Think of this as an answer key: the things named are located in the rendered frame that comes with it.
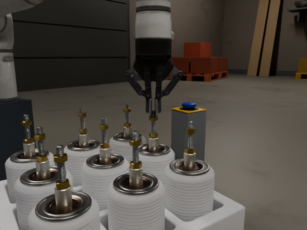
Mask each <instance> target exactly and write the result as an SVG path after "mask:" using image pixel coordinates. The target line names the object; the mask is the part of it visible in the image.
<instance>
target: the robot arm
mask: <svg viewBox="0 0 307 230"><path fill-rule="evenodd" d="M42 1H44V0H0V102H9V101H15V100H18V94H17V85H16V73H15V65H14V57H13V45H14V31H13V19H12V15H11V13H13V12H17V11H22V10H26V9H29V8H32V7H35V6H36V5H38V4H40V3H41V2H42ZM134 40H135V61H134V63H133V67H132V68H131V69H129V70H128V71H125V72H124V74H123V75H124V77H125V78H126V80H127V81H128V82H129V83H130V85H131V86H132V87H133V89H134V90H135V91H136V93H137V94H138V95H141V96H144V97H145V99H146V113H148V115H149V116H152V100H153V98H152V90H151V82H152V81H155V82H156V92H155V99H154V101H155V116H158V113H161V98H162V97H163V96H166V95H169V94H170V92H171V91H172V90H173V88H174V87H175V86H176V84H177V83H178V82H179V81H180V79H181V78H182V77H183V72H181V71H179V70H178V69H176V68H175V67H174V63H173V61H172V58H171V48H172V40H174V33H173V32H172V22H171V0H136V20H135V33H134ZM135 71H136V72H137V73H138V75H139V76H140V77H141V79H142V80H143V81H145V90H144V89H142V88H141V86H140V85H139V84H138V82H137V81H136V80H135V77H136V74H135ZM170 71H172V74H171V77H172V80H171V81H170V83H169V84H168V85H167V87H166V88H165V89H163V90H161V88H162V81H164V80H165V78H166V77H167V76H168V74H169V73H170Z"/></svg>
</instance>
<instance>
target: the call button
mask: <svg viewBox="0 0 307 230"><path fill-rule="evenodd" d="M182 107H183V109H185V110H193V109H195V107H196V103H192V102H185V103H182Z"/></svg>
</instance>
